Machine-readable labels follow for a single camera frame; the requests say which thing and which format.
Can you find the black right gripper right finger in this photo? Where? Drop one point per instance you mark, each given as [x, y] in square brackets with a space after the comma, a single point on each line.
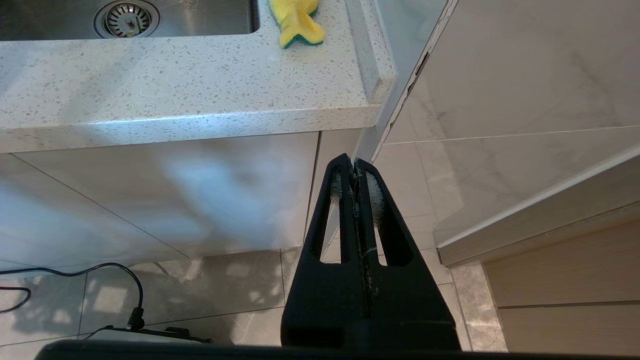
[410, 310]

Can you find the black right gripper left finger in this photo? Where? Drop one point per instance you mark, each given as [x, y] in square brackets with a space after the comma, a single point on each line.
[320, 310]

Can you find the yellow green sponge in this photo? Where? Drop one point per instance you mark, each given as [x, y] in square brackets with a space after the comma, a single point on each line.
[297, 20]

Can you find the stainless steel sink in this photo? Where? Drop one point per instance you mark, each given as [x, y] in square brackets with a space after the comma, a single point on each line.
[200, 20]

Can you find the wooden cabinet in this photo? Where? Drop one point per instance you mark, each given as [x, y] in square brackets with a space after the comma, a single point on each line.
[565, 290]

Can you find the white base cabinet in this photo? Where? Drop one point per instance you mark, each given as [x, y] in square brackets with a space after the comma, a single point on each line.
[150, 190]

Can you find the metal drain strainer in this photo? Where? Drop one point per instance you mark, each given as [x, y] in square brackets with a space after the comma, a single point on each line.
[126, 19]

